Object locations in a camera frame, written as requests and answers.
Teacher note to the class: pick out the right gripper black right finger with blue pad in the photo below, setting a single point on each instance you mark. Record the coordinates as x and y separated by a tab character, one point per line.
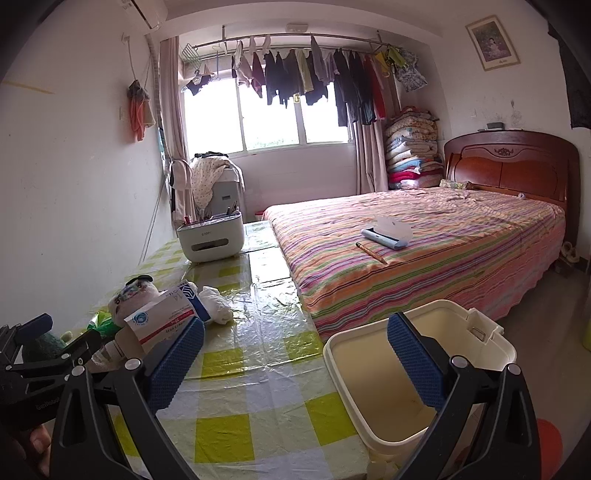
506	443

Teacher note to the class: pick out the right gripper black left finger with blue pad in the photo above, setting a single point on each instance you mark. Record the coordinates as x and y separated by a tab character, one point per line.
85	444

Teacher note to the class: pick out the cream plastic trash bin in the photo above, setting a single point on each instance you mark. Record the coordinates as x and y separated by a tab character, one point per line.
379	396

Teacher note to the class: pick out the person's hand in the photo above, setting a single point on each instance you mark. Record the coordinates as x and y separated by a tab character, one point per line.
34	447

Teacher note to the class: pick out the orange round object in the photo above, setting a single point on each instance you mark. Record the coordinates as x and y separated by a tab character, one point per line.
551	446

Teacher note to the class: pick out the green plastic bag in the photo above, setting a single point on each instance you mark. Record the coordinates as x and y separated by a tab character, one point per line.
102	323

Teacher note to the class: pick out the white tissue box blue red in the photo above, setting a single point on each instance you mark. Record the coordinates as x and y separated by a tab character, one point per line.
160	319

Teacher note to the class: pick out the white stuffed toy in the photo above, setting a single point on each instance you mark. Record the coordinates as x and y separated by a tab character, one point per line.
136	293

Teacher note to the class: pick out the green checkered plastic tablecloth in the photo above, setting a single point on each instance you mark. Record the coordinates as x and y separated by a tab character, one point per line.
257	403

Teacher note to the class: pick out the brown pencil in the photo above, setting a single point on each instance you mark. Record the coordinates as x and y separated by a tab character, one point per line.
371	253

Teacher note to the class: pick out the bed with striped sheet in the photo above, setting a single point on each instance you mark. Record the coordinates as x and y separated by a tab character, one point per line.
479	249

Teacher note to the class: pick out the white crumpled paper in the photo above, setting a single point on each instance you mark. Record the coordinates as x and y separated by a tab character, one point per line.
393	228

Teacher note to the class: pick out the white plastic storage box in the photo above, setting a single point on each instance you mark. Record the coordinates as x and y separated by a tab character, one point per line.
217	238

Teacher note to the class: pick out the dark wooden headboard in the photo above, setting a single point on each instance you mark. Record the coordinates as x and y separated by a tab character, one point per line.
541	166

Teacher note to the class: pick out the pink right curtain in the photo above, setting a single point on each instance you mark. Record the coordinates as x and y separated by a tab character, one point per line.
371	171

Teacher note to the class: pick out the pink curtain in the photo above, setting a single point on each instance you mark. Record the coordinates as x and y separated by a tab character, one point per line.
371	171
170	101

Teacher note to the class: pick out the stack of folded quilts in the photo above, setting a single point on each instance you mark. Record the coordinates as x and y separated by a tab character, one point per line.
412	153

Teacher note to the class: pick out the chair draped with clothes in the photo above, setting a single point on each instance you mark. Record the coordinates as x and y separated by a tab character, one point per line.
207	185

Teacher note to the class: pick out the small dark box on headboard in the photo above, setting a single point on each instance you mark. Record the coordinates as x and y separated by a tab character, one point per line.
496	125

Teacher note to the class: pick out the dark hanging garment right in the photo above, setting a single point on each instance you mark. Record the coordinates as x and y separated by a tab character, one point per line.
577	84

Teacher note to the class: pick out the pink left curtain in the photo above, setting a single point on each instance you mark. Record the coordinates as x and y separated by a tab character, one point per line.
170	101

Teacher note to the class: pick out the hanging dark clothes row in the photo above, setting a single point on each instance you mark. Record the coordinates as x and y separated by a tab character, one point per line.
360	81

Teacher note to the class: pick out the white air conditioner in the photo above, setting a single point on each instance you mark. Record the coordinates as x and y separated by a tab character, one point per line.
145	15

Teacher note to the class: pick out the orange cloth on wall hook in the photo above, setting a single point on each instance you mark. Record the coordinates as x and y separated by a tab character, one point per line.
140	115

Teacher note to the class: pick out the window with white frame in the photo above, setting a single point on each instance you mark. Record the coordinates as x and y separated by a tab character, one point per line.
229	117

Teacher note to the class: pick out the framed wall picture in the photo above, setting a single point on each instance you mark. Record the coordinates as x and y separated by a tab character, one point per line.
493	45

